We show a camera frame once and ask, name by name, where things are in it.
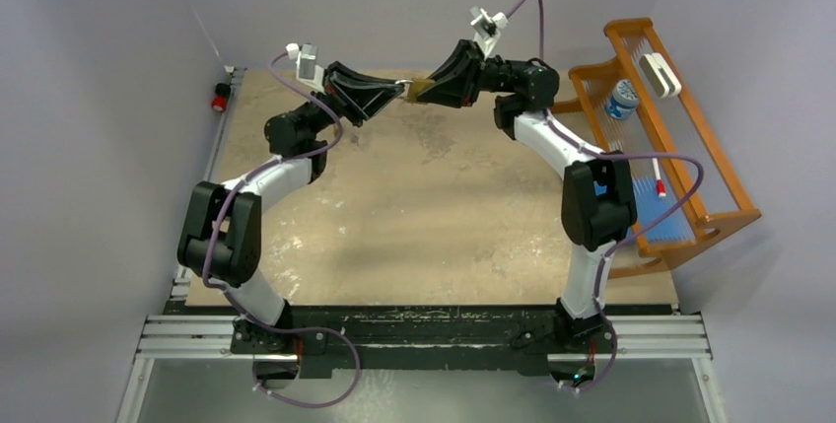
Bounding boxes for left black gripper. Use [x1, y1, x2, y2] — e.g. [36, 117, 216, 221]
[298, 64, 405, 138]

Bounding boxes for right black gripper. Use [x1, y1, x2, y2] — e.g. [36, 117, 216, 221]
[414, 39, 526, 108]

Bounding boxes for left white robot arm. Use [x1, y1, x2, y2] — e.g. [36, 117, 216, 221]
[175, 62, 407, 353]

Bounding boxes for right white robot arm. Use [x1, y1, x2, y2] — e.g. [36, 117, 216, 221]
[407, 39, 638, 351]

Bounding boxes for red emergency button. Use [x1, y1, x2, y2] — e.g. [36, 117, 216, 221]
[211, 83, 232, 112]

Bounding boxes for white eraser block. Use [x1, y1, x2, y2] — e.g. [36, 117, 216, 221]
[639, 52, 682, 99]

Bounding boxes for red white marker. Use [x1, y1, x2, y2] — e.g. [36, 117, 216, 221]
[652, 157, 667, 198]

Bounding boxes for orange wooden rack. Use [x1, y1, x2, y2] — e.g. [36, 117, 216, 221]
[553, 18, 761, 278]

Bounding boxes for blue notebook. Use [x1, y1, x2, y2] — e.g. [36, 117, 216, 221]
[562, 161, 689, 253]

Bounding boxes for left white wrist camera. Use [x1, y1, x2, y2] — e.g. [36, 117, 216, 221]
[286, 43, 324, 93]

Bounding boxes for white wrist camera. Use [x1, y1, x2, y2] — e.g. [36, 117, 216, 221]
[286, 43, 324, 93]
[470, 6, 508, 58]

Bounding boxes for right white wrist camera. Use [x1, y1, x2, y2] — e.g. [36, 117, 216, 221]
[470, 6, 508, 58]

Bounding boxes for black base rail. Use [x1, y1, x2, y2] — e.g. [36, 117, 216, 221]
[163, 299, 674, 383]

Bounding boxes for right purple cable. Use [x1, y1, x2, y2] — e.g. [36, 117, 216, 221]
[506, 0, 707, 395]

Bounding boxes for aluminium frame rails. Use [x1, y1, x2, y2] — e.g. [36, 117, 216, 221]
[118, 96, 711, 422]

